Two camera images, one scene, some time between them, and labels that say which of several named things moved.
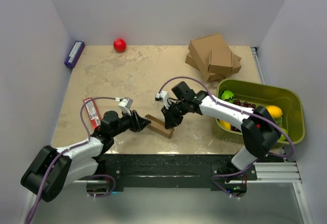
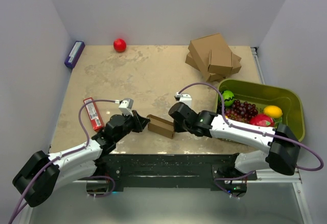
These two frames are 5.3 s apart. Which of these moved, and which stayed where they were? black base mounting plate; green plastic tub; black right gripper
Moved: black right gripper
Stayed: green plastic tub; black base mounting plate
